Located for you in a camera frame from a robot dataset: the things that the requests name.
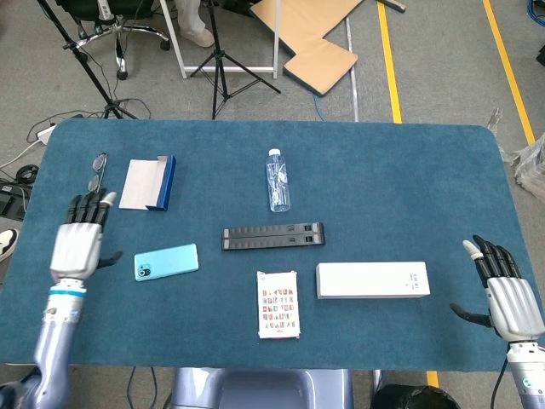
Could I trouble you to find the black-rimmed eyeglasses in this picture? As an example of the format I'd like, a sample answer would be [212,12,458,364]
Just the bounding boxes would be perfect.
[87,152,109,193]

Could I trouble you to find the person's beige shoe and leg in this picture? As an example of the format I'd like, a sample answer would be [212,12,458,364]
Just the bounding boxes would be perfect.
[175,0,216,49]

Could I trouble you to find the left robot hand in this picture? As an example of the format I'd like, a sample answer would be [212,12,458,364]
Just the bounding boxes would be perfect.
[49,190,124,283]

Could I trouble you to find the white card pack with pictures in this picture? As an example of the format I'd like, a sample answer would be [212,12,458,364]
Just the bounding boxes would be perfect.
[255,269,301,341]

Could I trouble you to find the blue cable on floor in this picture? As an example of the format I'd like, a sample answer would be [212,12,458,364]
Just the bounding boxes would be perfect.
[312,91,327,123]

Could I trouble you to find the black light stand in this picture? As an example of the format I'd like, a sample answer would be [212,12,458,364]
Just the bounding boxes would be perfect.
[36,0,140,120]

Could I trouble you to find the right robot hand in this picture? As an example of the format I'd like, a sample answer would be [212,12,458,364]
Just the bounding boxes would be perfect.
[450,234,545,343]

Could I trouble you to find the black equipment on floor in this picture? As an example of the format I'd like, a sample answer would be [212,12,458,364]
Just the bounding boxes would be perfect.
[0,181,31,222]

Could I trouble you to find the brown cardboard sheet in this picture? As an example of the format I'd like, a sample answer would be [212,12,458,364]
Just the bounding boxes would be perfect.
[249,0,365,97]

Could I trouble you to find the black tripod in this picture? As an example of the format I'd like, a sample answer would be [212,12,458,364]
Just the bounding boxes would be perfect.
[189,0,282,121]

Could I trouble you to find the blue and white open box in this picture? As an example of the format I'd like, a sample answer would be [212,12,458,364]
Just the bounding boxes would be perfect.
[118,154,177,213]

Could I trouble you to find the clear plastic water bottle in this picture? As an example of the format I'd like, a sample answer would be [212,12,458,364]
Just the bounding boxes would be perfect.
[266,147,292,214]

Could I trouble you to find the blue table mat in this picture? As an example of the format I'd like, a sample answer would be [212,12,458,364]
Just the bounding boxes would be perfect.
[0,118,542,373]

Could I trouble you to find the clear plastic wrapping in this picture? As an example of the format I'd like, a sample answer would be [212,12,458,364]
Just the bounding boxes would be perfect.
[486,107,545,205]

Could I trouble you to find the black and white sneaker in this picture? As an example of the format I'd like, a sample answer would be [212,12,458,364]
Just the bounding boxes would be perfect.
[0,228,20,262]

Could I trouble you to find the long white box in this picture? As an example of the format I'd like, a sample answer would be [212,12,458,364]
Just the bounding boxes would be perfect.
[315,261,432,300]

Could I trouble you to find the black waste bin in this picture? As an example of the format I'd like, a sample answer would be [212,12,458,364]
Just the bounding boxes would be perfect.
[370,383,462,409]

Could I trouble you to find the office chair base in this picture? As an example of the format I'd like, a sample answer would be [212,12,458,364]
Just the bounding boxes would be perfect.
[54,0,172,82]

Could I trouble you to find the blue smartphone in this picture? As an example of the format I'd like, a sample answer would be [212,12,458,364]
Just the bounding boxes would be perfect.
[133,243,200,283]

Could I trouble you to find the white metal frame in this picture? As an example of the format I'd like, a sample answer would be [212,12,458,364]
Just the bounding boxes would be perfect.
[159,0,281,80]

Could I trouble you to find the black folding stand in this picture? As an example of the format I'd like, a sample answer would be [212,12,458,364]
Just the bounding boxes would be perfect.
[221,222,327,252]

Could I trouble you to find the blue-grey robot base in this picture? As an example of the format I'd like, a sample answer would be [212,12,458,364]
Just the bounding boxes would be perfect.
[169,366,355,409]

